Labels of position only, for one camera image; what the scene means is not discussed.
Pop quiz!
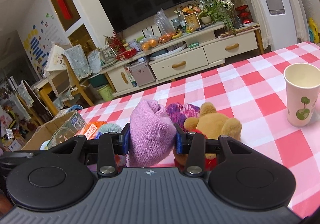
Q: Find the brown teddy bear red shirt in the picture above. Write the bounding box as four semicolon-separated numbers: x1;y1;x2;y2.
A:
173;101;243;172

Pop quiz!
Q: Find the pink knit hat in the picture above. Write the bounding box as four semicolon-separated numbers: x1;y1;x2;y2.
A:
127;100;176;167

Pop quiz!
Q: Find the grey-green crocheted item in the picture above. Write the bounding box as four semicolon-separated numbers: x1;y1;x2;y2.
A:
99;123;122;134

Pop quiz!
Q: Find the orange white snack bag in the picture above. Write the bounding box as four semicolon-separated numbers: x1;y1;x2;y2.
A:
76;121;106;140

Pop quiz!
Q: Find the purple knit sock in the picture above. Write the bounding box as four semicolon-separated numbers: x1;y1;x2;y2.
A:
166;102;200;131

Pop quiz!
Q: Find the green waste bin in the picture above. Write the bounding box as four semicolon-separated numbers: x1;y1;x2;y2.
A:
97;84;114;102

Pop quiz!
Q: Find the grey storage box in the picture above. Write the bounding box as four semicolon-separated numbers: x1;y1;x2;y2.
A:
129;62;156;86

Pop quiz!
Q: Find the red white checkered tablecloth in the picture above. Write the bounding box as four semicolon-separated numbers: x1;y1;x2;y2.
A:
81;42;319;217

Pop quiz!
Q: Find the wooden chair with lace cover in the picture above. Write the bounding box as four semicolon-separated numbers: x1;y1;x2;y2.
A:
39;43;93;116

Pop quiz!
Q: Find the cream TV cabinet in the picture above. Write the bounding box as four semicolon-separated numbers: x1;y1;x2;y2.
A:
100;22;264;97

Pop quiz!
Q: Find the bag of oranges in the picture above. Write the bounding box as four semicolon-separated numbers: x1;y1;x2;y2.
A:
139;38;158;52

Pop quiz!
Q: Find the framed picture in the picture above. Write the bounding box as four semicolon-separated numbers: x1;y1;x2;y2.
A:
184;12;201;29

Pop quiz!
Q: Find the white paper cup green print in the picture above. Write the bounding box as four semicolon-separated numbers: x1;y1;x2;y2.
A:
283;63;319;127

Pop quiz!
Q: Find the red lantern ornament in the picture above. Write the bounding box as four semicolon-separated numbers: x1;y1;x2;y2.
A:
235;5;252;24

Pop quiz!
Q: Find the potted plant with flowers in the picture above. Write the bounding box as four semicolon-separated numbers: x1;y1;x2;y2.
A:
198;0;242;34

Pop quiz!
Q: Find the white standing air conditioner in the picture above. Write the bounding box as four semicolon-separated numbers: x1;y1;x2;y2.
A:
250;0;309;50

